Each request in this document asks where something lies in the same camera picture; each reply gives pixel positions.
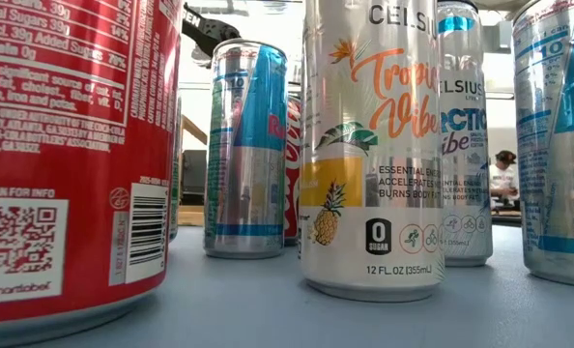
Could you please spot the wooden slatted shelf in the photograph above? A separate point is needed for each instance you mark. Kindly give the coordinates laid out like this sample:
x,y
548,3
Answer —
x,y
190,216

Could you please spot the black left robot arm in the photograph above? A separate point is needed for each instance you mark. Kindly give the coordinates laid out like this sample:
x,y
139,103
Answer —
x,y
205,29

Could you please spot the dark background desk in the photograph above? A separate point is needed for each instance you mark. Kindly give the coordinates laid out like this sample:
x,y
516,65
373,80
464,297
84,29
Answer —
x,y
507,218

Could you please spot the red Coca-Cola can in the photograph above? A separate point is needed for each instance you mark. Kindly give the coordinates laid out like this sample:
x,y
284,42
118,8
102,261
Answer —
x,y
294,169
74,145

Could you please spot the white Celsius Tropical Vibe can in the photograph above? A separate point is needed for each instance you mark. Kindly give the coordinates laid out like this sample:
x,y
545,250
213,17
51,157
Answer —
x,y
371,145

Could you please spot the silver blue Red Bull can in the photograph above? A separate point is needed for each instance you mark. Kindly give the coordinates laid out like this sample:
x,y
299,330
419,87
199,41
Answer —
x,y
246,145
557,145

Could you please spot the white Celsius Arctic Vibe can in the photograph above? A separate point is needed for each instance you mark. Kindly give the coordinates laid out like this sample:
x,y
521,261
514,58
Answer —
x,y
466,145

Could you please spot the person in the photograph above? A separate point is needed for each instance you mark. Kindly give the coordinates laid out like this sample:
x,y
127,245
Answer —
x,y
503,176

